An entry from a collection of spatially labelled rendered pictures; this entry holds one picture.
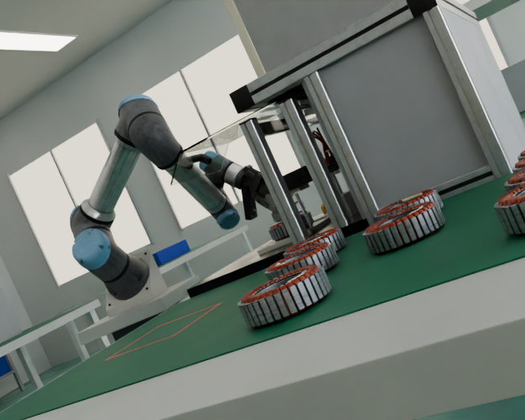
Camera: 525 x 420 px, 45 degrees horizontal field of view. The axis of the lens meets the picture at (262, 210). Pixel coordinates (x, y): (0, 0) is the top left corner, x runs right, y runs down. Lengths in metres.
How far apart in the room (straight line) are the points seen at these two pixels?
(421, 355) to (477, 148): 0.78
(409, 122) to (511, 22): 4.95
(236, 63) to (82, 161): 2.46
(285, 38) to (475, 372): 1.04
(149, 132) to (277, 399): 1.37
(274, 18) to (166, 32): 5.93
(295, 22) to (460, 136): 0.43
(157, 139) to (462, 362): 1.45
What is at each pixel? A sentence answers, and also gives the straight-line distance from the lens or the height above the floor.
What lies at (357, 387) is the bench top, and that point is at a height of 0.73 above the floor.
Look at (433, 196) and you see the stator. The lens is 1.05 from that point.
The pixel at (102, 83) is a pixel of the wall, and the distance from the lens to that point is 7.84.
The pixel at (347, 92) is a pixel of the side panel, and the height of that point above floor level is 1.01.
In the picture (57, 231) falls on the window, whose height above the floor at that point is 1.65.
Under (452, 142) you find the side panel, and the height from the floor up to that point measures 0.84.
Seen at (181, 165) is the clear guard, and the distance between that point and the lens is 1.47.
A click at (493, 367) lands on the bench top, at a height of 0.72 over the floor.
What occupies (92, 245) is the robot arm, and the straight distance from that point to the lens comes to 1.97.
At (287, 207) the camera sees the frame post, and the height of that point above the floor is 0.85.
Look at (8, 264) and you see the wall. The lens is 9.46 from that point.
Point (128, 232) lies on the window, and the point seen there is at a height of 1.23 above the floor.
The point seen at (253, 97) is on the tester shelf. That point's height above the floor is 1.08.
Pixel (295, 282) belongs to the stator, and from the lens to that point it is 0.71.
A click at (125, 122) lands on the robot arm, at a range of 1.89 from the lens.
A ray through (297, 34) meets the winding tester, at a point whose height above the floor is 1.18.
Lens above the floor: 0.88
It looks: 1 degrees down
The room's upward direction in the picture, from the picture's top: 24 degrees counter-clockwise
